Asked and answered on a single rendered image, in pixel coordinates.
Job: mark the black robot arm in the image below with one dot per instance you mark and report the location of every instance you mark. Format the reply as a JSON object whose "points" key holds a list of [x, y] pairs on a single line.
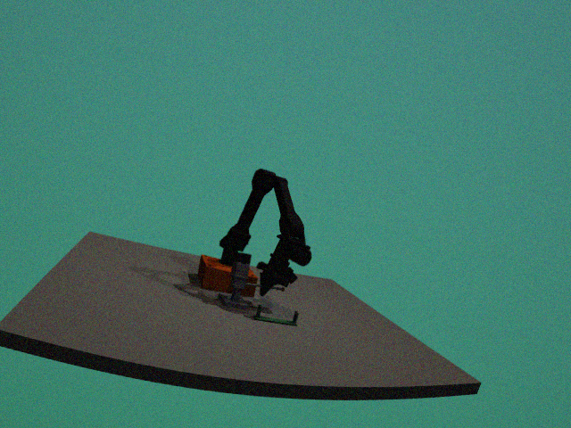
{"points": [[292, 239]]}

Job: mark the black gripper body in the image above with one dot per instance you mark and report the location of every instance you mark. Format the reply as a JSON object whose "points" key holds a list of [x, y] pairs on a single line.
{"points": [[273, 269]]}

